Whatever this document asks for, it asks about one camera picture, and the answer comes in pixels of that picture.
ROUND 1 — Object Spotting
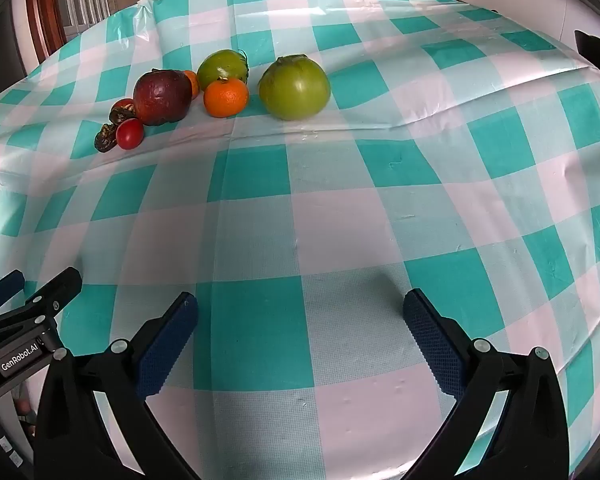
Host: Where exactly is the large green persimmon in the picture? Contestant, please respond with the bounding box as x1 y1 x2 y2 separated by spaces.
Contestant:
258 54 332 122

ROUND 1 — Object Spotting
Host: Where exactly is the dark red apple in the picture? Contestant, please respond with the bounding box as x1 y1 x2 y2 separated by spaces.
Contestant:
132 68 193 127

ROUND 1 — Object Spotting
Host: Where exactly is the small red tomato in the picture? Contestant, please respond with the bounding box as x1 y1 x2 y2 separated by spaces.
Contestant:
116 118 145 151

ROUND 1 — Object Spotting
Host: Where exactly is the yellowish green persimmon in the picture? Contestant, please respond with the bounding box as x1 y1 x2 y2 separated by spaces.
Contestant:
196 49 251 92

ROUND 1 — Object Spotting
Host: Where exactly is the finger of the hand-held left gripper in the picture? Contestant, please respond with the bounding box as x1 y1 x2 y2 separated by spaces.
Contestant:
0 266 84 348
0 269 27 322

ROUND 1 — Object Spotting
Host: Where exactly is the orange mandarin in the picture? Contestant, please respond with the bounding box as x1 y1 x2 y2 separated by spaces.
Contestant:
182 70 201 101
203 77 251 118

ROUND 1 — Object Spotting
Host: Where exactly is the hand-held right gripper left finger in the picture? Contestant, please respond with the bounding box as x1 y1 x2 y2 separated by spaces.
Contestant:
32 291 201 480

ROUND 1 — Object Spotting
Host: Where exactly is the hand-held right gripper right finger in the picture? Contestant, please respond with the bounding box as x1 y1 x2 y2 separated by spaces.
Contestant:
402 287 573 480

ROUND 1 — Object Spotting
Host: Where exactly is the teal white checkered tablecloth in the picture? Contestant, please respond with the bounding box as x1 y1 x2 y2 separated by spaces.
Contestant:
0 0 600 480

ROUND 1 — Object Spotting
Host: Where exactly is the dark brown wrinkled fruit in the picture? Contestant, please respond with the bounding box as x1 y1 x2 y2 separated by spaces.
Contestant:
109 98 137 125
94 123 119 153

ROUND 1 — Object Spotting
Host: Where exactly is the brown wooden door frame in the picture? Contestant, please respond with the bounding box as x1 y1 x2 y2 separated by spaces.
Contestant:
27 0 68 58

